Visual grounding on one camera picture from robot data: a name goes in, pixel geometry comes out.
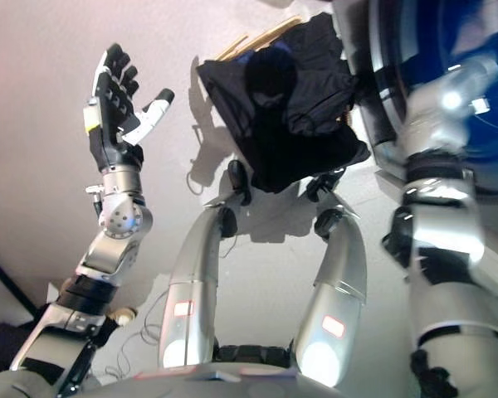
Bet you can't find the silver robot leg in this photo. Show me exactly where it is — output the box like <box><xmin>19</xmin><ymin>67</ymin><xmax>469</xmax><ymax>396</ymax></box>
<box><xmin>157</xmin><ymin>202</ymin><xmax>237</xmax><ymax>370</ymax></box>
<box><xmin>294</xmin><ymin>192</ymin><xmax>369</xmax><ymax>389</ymax></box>

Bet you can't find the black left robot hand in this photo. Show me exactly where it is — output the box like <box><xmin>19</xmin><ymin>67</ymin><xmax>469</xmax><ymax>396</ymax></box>
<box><xmin>82</xmin><ymin>43</ymin><xmax>175</xmax><ymax>174</ymax></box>

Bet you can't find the large black draped garment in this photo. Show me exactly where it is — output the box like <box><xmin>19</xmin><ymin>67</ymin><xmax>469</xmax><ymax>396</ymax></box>
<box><xmin>197</xmin><ymin>57</ymin><xmax>371</xmax><ymax>195</ymax></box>

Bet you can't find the washing machine door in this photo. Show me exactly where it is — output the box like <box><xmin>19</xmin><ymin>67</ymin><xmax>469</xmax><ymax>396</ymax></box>
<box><xmin>331</xmin><ymin>0</ymin><xmax>408</xmax><ymax>146</ymax></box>

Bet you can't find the black right robot foot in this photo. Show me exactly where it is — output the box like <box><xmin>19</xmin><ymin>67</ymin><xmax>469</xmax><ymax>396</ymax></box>
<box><xmin>305</xmin><ymin>167</ymin><xmax>345</xmax><ymax>203</ymax></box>

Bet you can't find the black crumpled garment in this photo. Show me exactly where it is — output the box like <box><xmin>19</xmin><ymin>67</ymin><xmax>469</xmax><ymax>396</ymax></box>
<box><xmin>281</xmin><ymin>11</ymin><xmax>358</xmax><ymax>136</ymax></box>

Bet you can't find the black left robot foot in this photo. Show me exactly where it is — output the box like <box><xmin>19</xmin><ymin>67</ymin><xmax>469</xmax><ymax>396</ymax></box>
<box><xmin>227</xmin><ymin>159</ymin><xmax>252</xmax><ymax>206</ymax></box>

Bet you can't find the dark cloth pile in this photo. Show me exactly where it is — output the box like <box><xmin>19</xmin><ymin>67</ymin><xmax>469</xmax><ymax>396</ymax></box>
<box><xmin>0</xmin><ymin>321</ymin><xmax>41</xmax><ymax>374</ymax></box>

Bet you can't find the silver robot torso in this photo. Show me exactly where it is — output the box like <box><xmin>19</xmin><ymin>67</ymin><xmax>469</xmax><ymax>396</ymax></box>
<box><xmin>0</xmin><ymin>343</ymin><xmax>341</xmax><ymax>398</ymax></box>

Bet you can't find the black floor strip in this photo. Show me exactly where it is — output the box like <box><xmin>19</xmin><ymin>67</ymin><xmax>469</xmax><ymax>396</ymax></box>
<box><xmin>0</xmin><ymin>246</ymin><xmax>38</xmax><ymax>316</ymax></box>

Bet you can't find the black object with beige cap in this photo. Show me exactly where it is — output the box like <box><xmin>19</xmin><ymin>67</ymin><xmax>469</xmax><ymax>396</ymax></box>
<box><xmin>89</xmin><ymin>306</ymin><xmax>138</xmax><ymax>350</ymax></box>

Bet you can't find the silver right robot leg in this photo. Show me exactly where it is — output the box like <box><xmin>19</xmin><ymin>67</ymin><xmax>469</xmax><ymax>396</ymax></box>
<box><xmin>294</xmin><ymin>192</ymin><xmax>369</xmax><ymax>389</ymax></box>

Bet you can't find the black fuzzy bundled garment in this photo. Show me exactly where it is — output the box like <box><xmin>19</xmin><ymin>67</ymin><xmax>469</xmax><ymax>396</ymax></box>
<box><xmin>243</xmin><ymin>51</ymin><xmax>298</xmax><ymax>109</ymax></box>

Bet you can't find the grey washing machine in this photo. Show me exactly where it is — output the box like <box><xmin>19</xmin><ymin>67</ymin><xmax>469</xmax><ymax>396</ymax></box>
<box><xmin>331</xmin><ymin>0</ymin><xmax>498</xmax><ymax>302</ymax></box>

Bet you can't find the white paper sheet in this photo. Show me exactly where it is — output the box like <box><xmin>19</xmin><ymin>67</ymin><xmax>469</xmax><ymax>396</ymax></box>
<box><xmin>47</xmin><ymin>281</ymin><xmax>70</xmax><ymax>308</ymax></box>

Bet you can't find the silver left robot leg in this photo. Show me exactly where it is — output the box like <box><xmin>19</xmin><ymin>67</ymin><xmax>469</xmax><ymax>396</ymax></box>
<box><xmin>157</xmin><ymin>202</ymin><xmax>237</xmax><ymax>370</ymax></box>

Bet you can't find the wicker laundry basket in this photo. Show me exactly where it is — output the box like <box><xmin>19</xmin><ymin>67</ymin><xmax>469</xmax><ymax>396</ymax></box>
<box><xmin>213</xmin><ymin>15</ymin><xmax>354</xmax><ymax>125</ymax></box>

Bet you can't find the black robot foot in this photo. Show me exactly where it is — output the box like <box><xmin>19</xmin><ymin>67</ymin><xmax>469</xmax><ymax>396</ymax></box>
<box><xmin>227</xmin><ymin>159</ymin><xmax>252</xmax><ymax>206</ymax></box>
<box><xmin>305</xmin><ymin>167</ymin><xmax>345</xmax><ymax>203</ymax></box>

